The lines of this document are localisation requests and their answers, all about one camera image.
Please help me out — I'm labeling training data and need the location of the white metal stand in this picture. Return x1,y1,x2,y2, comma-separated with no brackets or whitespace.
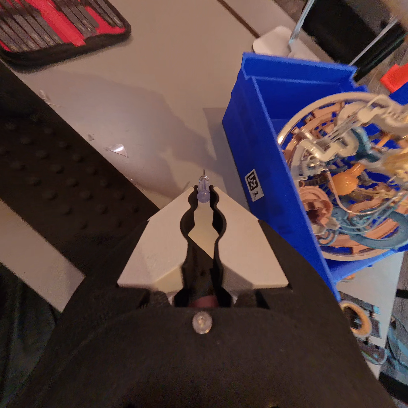
252,0,400,84

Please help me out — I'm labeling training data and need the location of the blue plastic bin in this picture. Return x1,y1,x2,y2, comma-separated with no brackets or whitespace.
222,51,408,302

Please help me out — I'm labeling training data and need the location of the colourful plastic maze ball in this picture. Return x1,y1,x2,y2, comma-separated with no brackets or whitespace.
276,91,408,262

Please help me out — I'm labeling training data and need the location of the red tweezers case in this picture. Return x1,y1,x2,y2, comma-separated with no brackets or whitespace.
0,0,132,69

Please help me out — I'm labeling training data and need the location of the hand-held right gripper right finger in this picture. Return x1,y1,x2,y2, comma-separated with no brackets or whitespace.
209,187,290,307

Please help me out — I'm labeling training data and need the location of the black perforated mat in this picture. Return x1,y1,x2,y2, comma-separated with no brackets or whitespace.
0,61,160,277

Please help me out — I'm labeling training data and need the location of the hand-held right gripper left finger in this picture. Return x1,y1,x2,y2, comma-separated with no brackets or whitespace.
117,186,196,307

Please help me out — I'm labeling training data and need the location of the clear handled screwdriver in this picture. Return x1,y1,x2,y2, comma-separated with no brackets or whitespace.
196,168,212,205

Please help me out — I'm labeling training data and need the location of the clear plastic shard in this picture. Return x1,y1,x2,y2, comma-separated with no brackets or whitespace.
103,143,130,159

